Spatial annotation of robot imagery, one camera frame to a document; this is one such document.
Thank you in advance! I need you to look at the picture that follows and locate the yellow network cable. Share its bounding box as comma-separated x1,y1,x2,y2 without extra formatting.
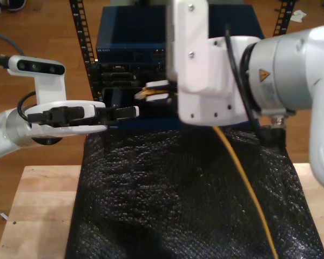
134,87,278,259

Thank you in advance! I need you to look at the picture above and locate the blue rack base unit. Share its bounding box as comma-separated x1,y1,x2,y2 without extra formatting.
107,118,183,131

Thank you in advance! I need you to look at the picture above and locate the black rack server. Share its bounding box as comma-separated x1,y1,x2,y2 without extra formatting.
87,62,168,88

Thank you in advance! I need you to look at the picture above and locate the black bubble wrap mat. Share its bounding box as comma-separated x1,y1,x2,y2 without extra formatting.
65,126,324,259

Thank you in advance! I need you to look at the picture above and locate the crumpled white paper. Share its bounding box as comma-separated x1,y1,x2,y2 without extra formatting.
290,10,308,23

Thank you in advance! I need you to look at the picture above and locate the dark blue shoe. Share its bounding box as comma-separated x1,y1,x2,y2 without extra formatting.
8,0,28,11

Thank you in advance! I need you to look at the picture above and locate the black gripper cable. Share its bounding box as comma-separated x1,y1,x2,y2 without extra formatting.
17,91,37,122
225,24,287,148

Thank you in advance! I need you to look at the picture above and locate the blue network switch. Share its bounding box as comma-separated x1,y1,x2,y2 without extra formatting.
95,5,265,64

